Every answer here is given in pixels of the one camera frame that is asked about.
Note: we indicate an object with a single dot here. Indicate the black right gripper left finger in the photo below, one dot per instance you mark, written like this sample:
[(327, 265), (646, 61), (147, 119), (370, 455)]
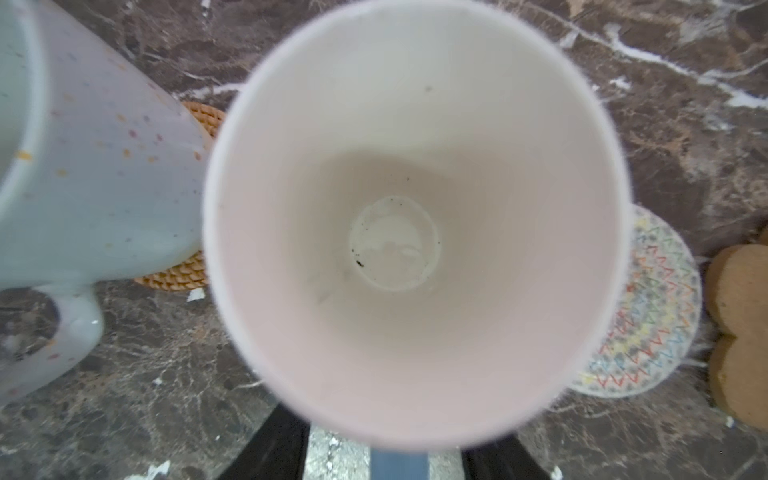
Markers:
[(277, 451)]

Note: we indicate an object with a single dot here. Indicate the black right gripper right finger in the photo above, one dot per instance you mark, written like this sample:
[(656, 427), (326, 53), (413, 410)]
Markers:
[(503, 459)]

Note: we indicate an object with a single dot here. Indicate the white multicolour stitched coaster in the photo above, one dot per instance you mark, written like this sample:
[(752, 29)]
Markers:
[(657, 317)]

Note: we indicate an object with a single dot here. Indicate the light blue mug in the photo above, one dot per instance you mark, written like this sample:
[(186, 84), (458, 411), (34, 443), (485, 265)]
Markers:
[(417, 225)]

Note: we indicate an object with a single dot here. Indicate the flower shaped cork coaster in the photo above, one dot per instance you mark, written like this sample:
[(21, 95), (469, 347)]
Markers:
[(736, 299)]

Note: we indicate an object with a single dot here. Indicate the white speckled mug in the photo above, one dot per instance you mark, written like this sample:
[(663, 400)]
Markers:
[(102, 174)]

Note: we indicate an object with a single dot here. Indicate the orange woven rattan coaster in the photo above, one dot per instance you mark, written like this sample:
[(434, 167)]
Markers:
[(191, 273)]

